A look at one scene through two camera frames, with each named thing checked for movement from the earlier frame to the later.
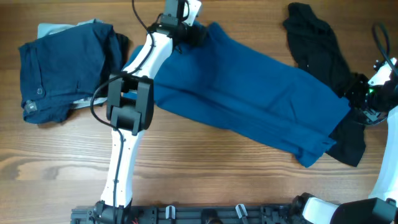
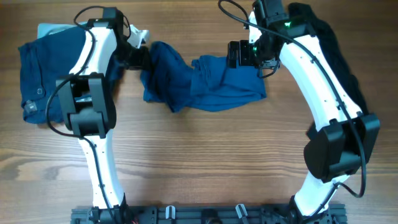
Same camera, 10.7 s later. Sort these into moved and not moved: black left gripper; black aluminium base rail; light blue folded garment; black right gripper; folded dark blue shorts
Moved: black right gripper; black left gripper
Not moved: light blue folded garment; folded dark blue shorts; black aluminium base rail
